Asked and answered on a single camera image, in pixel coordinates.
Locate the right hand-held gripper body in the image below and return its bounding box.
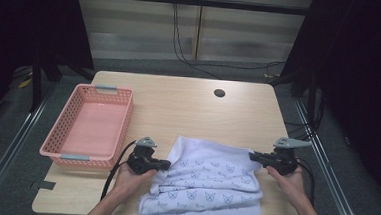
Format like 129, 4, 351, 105
265, 135, 313, 178

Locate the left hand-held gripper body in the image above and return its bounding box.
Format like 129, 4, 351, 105
125, 135, 161, 177

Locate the white cat print towel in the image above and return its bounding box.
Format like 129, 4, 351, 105
136, 133, 270, 215

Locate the person's left hand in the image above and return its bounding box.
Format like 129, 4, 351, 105
112, 161, 158, 200

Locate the person's right hand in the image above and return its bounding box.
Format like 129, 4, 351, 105
264, 165, 310, 210

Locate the pink perforated plastic basket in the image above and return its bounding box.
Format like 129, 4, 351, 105
38, 80, 136, 172

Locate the black tape piece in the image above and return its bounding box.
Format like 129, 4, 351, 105
29, 179, 57, 192

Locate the black curtain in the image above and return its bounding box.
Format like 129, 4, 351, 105
272, 0, 381, 210
0, 0, 99, 142

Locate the black metal stand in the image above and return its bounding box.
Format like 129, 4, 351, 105
27, 53, 64, 116

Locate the yellow object on floor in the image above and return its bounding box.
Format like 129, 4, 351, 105
17, 76, 34, 91

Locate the black horizontal metal bar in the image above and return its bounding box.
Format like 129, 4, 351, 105
74, 0, 315, 17

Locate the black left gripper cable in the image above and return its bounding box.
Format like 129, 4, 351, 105
100, 137, 138, 204

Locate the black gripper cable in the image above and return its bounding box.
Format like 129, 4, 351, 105
292, 157, 319, 208
100, 137, 138, 204

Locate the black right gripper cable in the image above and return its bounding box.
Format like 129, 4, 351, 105
292, 157, 319, 208

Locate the black cable on floor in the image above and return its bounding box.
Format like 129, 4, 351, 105
187, 54, 287, 75

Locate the black hanging power cable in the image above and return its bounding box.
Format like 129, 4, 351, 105
168, 2, 227, 80

